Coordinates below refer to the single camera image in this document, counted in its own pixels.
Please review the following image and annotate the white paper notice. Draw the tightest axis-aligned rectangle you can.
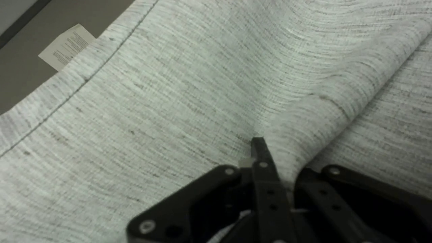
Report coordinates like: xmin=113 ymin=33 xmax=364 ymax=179
xmin=36 ymin=23 xmax=97 ymax=72

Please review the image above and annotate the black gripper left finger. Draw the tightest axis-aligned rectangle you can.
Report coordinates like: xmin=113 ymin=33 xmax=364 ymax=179
xmin=124 ymin=136 xmax=301 ymax=243

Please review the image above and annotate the light grey woven curtain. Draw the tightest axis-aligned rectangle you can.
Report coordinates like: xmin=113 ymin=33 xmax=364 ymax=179
xmin=0 ymin=0 xmax=432 ymax=243

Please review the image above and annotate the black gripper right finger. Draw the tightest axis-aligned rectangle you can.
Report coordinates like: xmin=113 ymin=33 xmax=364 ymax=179
xmin=292 ymin=163 xmax=432 ymax=243

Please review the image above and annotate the grey metal door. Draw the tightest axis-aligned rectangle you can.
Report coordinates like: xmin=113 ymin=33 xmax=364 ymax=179
xmin=0 ymin=0 xmax=136 ymax=116

